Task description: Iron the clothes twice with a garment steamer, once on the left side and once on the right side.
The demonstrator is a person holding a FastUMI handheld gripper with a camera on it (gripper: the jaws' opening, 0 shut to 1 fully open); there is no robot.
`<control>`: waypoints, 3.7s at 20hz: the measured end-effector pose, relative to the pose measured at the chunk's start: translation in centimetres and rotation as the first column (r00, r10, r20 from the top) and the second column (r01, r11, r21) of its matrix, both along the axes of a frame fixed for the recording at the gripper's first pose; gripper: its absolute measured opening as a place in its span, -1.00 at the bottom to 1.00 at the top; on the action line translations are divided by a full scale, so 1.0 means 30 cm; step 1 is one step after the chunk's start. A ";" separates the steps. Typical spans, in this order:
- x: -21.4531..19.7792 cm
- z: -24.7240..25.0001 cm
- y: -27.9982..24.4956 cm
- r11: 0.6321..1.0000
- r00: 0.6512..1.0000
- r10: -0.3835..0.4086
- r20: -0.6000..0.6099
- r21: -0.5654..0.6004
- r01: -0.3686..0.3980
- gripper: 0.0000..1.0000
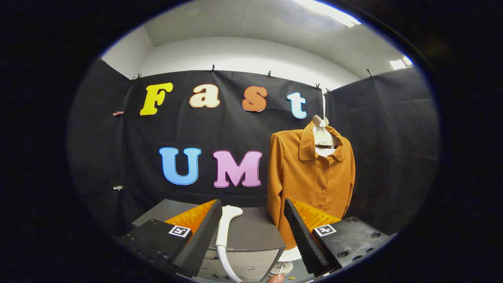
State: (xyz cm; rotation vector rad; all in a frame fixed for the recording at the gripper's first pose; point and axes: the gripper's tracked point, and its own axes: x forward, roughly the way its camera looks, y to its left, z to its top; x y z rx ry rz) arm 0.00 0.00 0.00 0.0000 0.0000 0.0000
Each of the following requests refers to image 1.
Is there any small ceiling light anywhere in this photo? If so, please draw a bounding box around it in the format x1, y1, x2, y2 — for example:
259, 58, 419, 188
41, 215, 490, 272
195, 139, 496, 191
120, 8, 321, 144
390, 56, 413, 70

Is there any orange button-up shirt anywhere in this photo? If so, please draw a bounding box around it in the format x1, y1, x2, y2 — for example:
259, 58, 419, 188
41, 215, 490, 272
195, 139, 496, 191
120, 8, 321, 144
267, 121, 356, 250

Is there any white clothes hanger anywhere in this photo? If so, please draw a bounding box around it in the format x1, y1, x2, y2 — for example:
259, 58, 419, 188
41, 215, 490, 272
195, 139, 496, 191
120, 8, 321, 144
312, 115, 338, 158

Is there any white garment steamer head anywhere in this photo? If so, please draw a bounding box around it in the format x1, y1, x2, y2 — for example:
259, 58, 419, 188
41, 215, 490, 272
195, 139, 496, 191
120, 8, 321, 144
215, 205, 244, 248

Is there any row of black cloth clips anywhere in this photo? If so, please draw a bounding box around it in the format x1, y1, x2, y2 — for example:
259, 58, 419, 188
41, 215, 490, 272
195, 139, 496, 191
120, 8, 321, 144
130, 64, 374, 96

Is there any white steamer base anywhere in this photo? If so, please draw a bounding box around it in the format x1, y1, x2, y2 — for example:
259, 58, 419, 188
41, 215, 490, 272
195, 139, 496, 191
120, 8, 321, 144
274, 247, 303, 276

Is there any white steamer hose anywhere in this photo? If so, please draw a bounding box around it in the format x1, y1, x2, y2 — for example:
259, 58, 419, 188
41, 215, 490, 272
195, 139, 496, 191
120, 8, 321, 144
217, 246, 242, 283

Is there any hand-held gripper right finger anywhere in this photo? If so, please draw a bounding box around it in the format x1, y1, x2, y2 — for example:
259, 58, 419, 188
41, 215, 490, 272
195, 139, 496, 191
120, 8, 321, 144
284, 198, 397, 276

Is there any grey cabinet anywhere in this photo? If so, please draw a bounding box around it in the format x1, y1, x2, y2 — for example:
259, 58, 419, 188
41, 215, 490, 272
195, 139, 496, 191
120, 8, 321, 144
132, 199, 286, 283

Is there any long ceiling light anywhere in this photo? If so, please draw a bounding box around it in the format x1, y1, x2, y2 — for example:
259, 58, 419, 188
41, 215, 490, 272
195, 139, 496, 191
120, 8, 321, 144
291, 0, 361, 28

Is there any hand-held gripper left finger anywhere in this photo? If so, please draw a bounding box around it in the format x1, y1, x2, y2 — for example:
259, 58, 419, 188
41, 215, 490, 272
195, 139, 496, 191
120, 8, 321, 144
113, 199, 223, 279

